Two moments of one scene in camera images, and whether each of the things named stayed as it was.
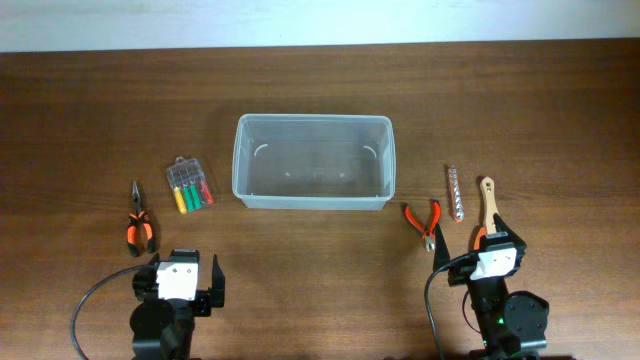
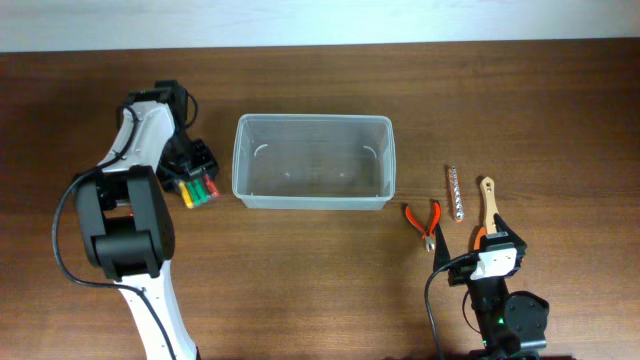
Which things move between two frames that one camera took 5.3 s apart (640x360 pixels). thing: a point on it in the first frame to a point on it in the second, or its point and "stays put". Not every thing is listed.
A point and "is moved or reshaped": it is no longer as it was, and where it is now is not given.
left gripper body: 143,289 to 182,152
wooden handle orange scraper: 490,209 stays put
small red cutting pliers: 429,234 stays put
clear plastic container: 313,162 stays put
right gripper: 500,227 stays put
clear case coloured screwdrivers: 189,184 is moved or reshaped
